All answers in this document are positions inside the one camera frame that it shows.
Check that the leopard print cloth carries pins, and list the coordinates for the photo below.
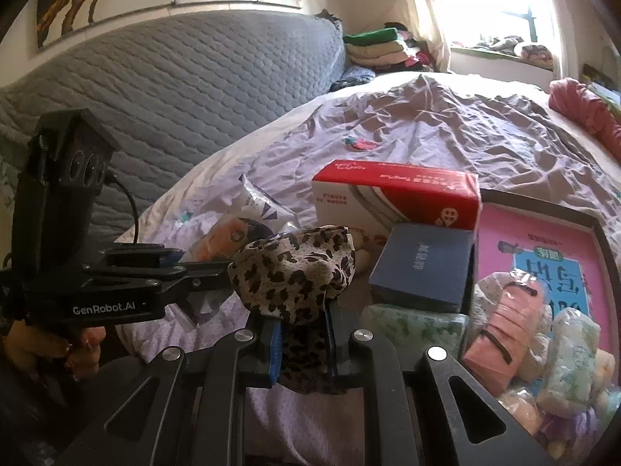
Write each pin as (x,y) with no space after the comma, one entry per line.
(291,272)

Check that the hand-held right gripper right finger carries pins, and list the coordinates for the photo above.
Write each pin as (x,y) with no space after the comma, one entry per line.
(334,344)

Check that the black shallow box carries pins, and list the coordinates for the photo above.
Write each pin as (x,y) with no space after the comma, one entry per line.
(533,206)

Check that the pink picture book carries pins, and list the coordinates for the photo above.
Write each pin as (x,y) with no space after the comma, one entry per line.
(499,233)

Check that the pink quilt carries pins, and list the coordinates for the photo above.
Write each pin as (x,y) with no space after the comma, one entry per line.
(587,107)

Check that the white packet with purple triangles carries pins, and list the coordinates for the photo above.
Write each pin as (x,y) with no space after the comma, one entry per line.
(264,201)

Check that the dark patterned cloth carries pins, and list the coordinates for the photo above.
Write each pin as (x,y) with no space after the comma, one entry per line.
(351,77)

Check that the person's left hand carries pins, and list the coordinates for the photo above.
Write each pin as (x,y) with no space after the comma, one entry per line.
(82,349)

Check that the orange printed packet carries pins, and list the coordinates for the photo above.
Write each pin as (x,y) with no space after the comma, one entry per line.
(218,240)

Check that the green white tissue pack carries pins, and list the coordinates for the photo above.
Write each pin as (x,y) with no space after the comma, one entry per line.
(412,330)
(570,359)

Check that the lilac bed sheet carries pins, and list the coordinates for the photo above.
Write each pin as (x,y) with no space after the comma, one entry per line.
(436,121)

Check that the cream curtain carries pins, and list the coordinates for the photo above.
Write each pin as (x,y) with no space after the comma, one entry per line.
(417,9)

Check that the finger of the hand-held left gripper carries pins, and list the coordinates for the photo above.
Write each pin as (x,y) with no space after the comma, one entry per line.
(167,256)
(203,272)

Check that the window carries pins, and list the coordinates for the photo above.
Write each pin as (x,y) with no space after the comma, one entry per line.
(490,0)

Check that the grey quilted headboard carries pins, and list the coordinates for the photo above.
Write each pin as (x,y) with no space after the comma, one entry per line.
(184,82)

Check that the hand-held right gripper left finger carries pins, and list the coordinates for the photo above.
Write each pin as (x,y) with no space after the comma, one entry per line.
(274,349)

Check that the pile of clothes on windowsill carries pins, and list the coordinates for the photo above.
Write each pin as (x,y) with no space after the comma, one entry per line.
(514,49)

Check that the dark blue box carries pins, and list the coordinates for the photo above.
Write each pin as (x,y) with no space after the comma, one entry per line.
(422,262)

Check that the red and white box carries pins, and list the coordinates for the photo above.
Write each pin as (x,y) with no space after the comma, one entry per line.
(388,189)

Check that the stack of books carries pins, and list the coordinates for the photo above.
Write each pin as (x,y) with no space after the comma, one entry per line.
(601,82)

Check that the stack of folded clothes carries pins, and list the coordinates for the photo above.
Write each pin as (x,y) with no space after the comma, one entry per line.
(378,46)

